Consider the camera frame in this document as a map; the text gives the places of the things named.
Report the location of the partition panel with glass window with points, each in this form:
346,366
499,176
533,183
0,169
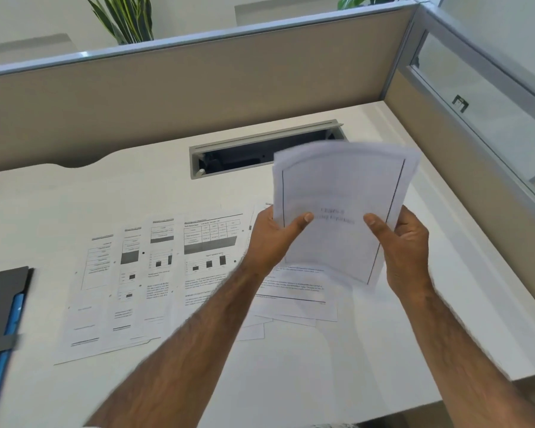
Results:
468,129

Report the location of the plain white paper sheet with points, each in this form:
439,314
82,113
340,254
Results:
303,312

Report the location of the person's left thumb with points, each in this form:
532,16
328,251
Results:
301,223

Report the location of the paper sheet with table and bar chart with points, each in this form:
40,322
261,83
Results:
209,245

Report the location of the beige desk partition panel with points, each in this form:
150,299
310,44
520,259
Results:
196,93

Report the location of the stack of white printed papers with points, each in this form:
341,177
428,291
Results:
343,191

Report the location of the green snake plant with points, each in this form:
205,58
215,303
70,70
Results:
125,17

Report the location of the person's left forearm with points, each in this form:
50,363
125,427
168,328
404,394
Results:
191,347

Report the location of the paper sheet with small bar chart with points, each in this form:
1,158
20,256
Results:
160,271

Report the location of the paper sheet with text lines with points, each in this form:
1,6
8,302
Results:
294,287

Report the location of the person's right forearm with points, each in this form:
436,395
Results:
459,356

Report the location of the person's right hand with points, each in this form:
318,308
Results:
408,251

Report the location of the paper sheet with outlined boxes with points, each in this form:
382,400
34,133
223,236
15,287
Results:
87,303

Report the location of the person's left hand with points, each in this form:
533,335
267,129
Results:
267,242

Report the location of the paper sheet with grey block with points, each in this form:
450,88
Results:
129,280

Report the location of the person's right thumb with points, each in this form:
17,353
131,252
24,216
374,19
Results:
378,223

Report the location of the small black sticker on glass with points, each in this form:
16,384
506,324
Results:
460,102

